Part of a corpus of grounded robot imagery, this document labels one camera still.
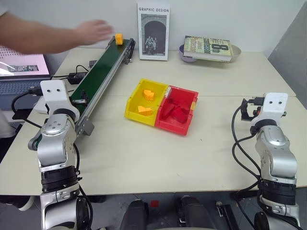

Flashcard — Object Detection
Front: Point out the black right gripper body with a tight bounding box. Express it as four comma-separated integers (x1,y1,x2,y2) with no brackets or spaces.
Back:
248,103,262,121

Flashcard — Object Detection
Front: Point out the green conveyor belt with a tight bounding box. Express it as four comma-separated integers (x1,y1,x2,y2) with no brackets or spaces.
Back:
27,37,136,151

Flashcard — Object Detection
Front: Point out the person's bare hand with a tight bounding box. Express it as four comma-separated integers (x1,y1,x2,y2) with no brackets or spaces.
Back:
76,20,114,46

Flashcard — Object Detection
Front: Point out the black power adapter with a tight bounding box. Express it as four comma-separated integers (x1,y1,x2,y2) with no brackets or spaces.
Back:
68,71,88,85

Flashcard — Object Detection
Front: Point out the yellow plastic bin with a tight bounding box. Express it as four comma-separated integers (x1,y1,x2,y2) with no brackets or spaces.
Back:
124,78,168,127

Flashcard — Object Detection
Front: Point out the cream bowl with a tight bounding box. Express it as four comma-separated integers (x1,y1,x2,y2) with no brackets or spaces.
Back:
229,45,242,58

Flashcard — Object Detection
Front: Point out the red plastic bin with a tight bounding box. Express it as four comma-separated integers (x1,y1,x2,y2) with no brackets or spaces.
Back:
155,85,200,137

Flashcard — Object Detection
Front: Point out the thick green cover book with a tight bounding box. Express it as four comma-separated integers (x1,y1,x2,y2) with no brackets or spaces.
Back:
183,35,235,63

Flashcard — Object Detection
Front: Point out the red toy brick block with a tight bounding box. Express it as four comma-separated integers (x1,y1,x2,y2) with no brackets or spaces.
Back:
172,107,189,124
160,104,177,119

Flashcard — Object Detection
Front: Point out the grey laptop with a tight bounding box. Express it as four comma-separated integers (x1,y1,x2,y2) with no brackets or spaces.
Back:
0,53,52,111

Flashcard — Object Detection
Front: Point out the purple bowl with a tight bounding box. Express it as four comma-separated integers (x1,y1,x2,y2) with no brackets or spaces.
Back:
178,44,200,64

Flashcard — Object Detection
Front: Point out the white perforated board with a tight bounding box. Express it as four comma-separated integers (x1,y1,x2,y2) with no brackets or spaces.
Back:
0,45,26,56

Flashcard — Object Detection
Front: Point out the white graphic design book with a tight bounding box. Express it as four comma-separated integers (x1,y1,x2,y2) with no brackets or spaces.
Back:
137,2,170,61

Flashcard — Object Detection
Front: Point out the black flat bar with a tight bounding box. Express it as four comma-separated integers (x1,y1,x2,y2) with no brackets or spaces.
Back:
215,201,238,230

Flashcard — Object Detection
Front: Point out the dark rounded shape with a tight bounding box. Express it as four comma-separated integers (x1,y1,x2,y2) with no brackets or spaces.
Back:
119,199,150,230
177,195,217,230

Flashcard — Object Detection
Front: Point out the black and white shoe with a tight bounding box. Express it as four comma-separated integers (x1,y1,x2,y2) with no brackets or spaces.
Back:
0,195,34,212

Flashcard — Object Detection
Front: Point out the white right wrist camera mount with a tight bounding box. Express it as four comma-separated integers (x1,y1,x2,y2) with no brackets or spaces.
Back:
260,92,289,118

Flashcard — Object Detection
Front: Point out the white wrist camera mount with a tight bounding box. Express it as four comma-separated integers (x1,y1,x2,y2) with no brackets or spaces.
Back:
39,80,71,111
260,92,289,118

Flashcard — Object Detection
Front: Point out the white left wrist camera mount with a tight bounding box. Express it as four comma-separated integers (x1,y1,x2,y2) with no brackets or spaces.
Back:
39,80,71,111

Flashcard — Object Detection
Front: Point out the black power cable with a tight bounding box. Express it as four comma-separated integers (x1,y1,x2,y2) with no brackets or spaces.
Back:
49,64,90,93

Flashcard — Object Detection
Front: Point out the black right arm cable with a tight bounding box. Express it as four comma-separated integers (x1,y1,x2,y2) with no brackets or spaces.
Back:
231,104,262,200

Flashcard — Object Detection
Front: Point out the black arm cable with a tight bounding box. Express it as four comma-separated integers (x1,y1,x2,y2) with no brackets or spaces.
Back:
231,104,262,200
11,86,44,130

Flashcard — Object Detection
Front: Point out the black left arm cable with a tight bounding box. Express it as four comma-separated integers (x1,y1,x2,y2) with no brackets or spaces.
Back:
11,86,44,130

